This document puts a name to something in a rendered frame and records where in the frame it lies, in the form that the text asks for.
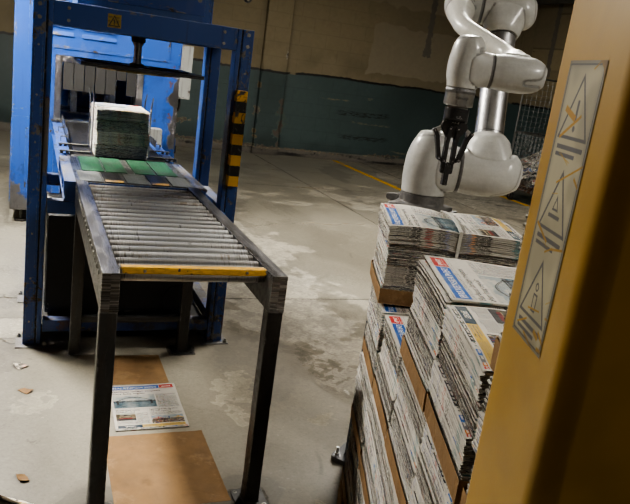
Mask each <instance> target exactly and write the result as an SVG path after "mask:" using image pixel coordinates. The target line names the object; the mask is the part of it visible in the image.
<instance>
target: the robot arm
mask: <svg viewBox="0 0 630 504"><path fill-rule="evenodd" d="M444 10H445V13H446V16H447V19H448V20H449V22H450V23H451V25H452V27H453V29H454V30H455V31H456V32H457V33H458V34H459V35H460V36H459V37H458V38H457V39H456V41H455V43H454V45H453V47H452V50H451V53H450V56H449V60H448V64H447V70H446V79H447V84H446V89H445V96H444V102H443V103H444V104H446V105H447V107H446V106H445V109H444V115H443V120H442V122H441V123H440V125H439V126H437V127H433V128H432V130H421V131H420V132H419V133H418V135H417V136H416V137H415V139H414V140H413V142H412V143H411V145H410V147H409V150H408V152H407V155H406V158H405V163H404V168H403V174H402V185H401V191H400V192H399V193H396V192H388V193H387V194H386V198H387V199H389V200H391V201H388V203H389V204H401V205H409V206H415V207H420V208H425V209H429V210H434V211H437V212H441V210H442V211H446V212H452V207H450V206H447V205H444V196H445V192H458V193H462V194H466V195H472V196H480V197H499V196H504V195H507V194H509V193H512V192H514V191H516V190H517V189H518V187H519V185H520V182H521V179H522V175H523V166H522V163H521V161H520V159H519V158H518V157H517V156H516V155H512V151H511V144H510V142H509V140H508V139H507V138H506V136H505V135H504V129H505V121H506V112H507V104H508V96H509V93H515V94H529V93H534V92H538V91H539V90H540V89H542V88H543V86H544V84H545V80H546V77H547V72H548V69H547V68H546V65H545V64H544V63H543V62H541V61H540V60H538V59H536V58H532V57H531V56H530V55H527V54H525V53H524V52H523V51H522V50H519V49H515V41H516V40H517V39H518V37H519V36H520V34H521V32H522V31H525V30H527V29H529V28H530V27H531V26H532V25H533V24H534V22H535V20H536V17H537V11H538V5H537V1H536V0H445V3H444ZM478 24H480V25H483V27H481V26H480V25H478ZM448 86H450V87H448ZM455 87H457V88H455ZM462 88H464V89H462ZM476 88H480V93H479V101H478V109H477V117H476V125H475V133H474V134H473V133H471V132H470V131H469V130H468V126H467V122H468V117H469V112H470V110H468V108H472V107H473V102H474V98H475V94H476ZM469 89H471V90H469ZM441 129H442V131H441ZM464 133H465V138H464V140H463V142H462V145H461V147H458V142H459V138H460V137H461V136H462V135H463V134H464Z"/></svg>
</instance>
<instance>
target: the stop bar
mask: <svg viewBox="0 0 630 504"><path fill-rule="evenodd" d="M119 272H120V274H173V275H227V276H267V274H268V271H267V270H266V268H251V267H208V266H165V265H123V264H120V265H119Z"/></svg>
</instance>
